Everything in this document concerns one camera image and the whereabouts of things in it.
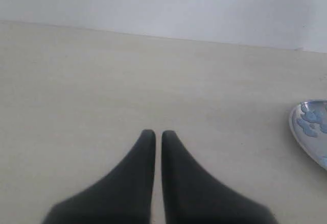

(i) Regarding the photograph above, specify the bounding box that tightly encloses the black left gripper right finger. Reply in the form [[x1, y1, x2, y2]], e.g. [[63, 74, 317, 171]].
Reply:
[[161, 131, 277, 223]]

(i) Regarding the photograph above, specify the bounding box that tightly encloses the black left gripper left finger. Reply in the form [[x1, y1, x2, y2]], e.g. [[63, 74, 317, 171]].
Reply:
[[43, 130, 156, 223]]

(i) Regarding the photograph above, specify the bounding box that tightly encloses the round metal plate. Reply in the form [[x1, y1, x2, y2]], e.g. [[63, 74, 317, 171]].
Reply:
[[289, 99, 326, 169]]

